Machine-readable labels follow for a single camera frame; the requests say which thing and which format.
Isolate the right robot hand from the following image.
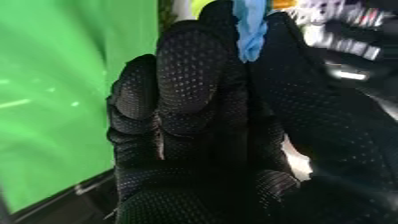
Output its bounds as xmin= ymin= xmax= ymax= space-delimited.
xmin=106 ymin=0 xmax=398 ymax=224

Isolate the blue flower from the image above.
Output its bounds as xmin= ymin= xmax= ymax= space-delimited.
xmin=232 ymin=0 xmax=273 ymax=64

